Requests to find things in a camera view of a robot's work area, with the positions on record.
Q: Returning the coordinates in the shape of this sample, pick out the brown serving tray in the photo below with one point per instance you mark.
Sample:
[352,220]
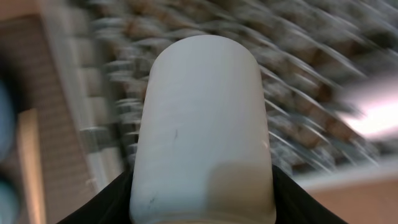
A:
[67,181]

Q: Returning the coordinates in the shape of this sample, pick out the white green cup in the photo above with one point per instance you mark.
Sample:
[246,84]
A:
[203,151]

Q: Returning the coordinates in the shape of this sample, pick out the wooden chopstick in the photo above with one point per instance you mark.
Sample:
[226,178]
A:
[28,141]

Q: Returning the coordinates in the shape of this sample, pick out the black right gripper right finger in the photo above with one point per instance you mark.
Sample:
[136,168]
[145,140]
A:
[295,206]

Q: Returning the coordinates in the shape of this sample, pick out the light blue bowl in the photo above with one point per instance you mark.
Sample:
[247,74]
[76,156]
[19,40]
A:
[9,202]

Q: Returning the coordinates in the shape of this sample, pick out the dark blue plate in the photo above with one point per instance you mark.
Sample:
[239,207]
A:
[7,122]

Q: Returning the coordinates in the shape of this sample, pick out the white pink cup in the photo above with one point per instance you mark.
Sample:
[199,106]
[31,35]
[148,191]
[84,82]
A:
[375,102]

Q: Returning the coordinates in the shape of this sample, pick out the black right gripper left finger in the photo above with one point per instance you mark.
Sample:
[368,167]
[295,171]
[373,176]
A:
[110,206]

